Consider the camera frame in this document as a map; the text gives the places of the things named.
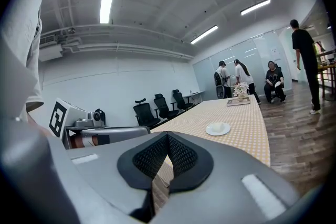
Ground black round device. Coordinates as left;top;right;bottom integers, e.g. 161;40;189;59
215;85;226;100

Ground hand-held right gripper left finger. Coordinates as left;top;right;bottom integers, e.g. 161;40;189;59
67;131;169;216

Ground white office desk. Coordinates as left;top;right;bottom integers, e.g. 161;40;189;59
183;90;205;104

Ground person's left forearm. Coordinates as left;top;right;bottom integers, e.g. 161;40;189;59
26;112;55;137

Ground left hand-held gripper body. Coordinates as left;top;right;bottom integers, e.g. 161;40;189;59
49;98;106;150

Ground person's grey shirt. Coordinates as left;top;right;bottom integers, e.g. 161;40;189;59
0;0;49;124

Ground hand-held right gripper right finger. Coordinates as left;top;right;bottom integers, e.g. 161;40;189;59
156;131;300;224

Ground white flower bouquet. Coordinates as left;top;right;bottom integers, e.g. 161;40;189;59
233;82;249;102

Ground wooden table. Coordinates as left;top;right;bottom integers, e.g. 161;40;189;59
316;49;336;102

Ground white round plate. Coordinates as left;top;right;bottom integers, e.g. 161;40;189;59
205;122;231;136

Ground grey fisheye camera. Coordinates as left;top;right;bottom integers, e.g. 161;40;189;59
73;109;106;128

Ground brown flat tray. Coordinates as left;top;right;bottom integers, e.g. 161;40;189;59
227;97;251;107

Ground black office chair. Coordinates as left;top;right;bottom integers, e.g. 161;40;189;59
153;93;180;120
172;89;194;111
133;98;161;129

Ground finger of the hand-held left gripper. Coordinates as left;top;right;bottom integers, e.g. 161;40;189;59
104;125;152;144

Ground white air conditioner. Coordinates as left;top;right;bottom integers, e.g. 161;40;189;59
38;34;64;62

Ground person's left hand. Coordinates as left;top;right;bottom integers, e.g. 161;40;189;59
69;135;99;149

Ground table with checkered cloth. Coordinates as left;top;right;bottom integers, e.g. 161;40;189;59
151;94;271;215

